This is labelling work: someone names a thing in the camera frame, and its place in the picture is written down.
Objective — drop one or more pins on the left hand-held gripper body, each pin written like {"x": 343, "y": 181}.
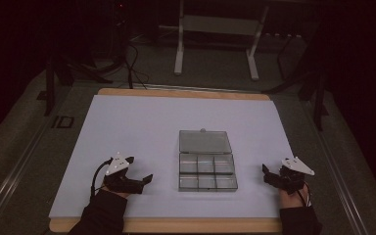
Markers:
{"x": 120, "y": 182}

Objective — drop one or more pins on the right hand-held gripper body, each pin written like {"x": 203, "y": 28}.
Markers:
{"x": 293, "y": 178}

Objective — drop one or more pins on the person's left hand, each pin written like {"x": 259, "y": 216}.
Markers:
{"x": 120, "y": 194}

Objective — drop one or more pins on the person's right hand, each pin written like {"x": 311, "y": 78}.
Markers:
{"x": 290, "y": 199}

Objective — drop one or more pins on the white table mat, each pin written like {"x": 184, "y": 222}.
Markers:
{"x": 137, "y": 130}

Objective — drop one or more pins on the clear plastic compartment box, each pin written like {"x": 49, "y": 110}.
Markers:
{"x": 206, "y": 163}

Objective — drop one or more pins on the black tripod stand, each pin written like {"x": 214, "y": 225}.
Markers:
{"x": 50, "y": 84}
{"x": 318, "y": 101}

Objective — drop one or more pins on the black equipment pole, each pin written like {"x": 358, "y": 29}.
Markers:
{"x": 120, "y": 29}

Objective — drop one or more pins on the white metal stand frame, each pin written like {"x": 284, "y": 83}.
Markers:
{"x": 218, "y": 25}

